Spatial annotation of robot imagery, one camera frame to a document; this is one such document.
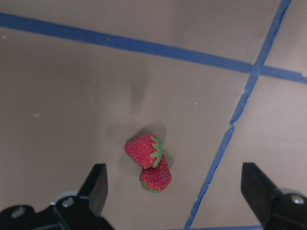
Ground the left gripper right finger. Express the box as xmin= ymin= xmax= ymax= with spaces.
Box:
xmin=241 ymin=162 xmax=283 ymax=226

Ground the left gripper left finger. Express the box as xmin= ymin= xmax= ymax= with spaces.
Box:
xmin=77 ymin=163 xmax=107 ymax=216

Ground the red strawberry with leaves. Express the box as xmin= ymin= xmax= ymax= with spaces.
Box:
xmin=124 ymin=134 xmax=165 ymax=169

